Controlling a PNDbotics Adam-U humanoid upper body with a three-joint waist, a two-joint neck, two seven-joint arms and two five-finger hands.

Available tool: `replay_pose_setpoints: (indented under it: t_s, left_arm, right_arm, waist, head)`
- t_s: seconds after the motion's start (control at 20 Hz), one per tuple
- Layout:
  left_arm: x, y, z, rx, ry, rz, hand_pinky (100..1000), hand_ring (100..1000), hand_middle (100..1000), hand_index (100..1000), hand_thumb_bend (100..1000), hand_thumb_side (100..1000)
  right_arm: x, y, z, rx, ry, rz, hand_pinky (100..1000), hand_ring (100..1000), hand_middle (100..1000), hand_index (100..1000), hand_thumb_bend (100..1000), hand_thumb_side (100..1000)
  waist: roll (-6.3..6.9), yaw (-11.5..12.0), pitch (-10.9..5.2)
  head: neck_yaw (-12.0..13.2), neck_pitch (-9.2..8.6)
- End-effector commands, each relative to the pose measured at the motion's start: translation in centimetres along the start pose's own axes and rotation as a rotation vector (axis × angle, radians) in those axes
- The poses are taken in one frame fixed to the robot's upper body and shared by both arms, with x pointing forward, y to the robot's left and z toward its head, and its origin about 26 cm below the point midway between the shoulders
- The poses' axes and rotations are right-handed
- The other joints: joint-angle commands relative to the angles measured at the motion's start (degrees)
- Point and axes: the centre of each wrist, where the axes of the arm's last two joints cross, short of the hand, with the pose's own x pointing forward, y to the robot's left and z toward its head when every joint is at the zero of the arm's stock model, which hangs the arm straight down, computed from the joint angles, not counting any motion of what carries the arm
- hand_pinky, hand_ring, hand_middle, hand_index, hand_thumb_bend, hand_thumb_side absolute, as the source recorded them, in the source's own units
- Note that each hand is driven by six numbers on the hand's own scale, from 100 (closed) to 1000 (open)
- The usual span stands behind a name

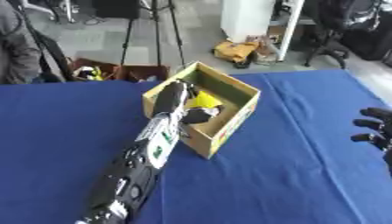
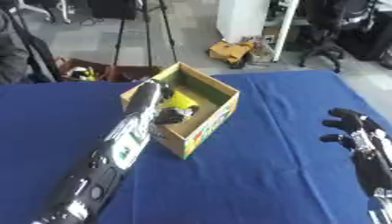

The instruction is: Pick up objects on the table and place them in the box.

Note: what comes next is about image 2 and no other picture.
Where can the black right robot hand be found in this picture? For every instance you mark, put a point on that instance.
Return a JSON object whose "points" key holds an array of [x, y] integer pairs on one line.
{"points": [[371, 169]]}

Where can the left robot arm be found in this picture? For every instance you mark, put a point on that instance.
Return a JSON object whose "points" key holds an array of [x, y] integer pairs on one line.
{"points": [[104, 167]]}

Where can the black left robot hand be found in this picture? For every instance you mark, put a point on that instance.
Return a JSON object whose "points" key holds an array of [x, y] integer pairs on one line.
{"points": [[147, 97]]}

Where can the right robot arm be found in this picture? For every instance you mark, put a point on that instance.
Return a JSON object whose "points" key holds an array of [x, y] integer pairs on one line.
{"points": [[383, 208]]}

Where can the person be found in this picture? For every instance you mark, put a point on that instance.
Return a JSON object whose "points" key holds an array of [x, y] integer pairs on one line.
{"points": [[13, 61]]}

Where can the yellow and white toy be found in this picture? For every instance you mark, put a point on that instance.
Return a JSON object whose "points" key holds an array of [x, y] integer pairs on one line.
{"points": [[83, 74]]}

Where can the yellow toy object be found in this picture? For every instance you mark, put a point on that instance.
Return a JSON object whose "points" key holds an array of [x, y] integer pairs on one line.
{"points": [[178, 100]]}

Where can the black office chair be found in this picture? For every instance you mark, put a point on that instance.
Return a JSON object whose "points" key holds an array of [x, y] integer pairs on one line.
{"points": [[324, 38]]}

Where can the brown storage box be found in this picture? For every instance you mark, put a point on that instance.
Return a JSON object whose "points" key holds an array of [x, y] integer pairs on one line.
{"points": [[120, 73]]}

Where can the black tripod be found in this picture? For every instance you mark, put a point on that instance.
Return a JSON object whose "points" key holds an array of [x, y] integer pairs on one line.
{"points": [[147, 32]]}

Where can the white board panel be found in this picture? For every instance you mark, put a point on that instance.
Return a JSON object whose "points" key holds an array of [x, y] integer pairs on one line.
{"points": [[285, 29]]}

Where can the white pillar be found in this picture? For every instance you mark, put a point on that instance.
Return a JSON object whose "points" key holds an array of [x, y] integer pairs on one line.
{"points": [[241, 19]]}

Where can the tan cardboard box green inside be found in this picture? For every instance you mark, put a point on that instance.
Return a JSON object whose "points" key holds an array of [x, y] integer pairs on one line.
{"points": [[204, 132]]}

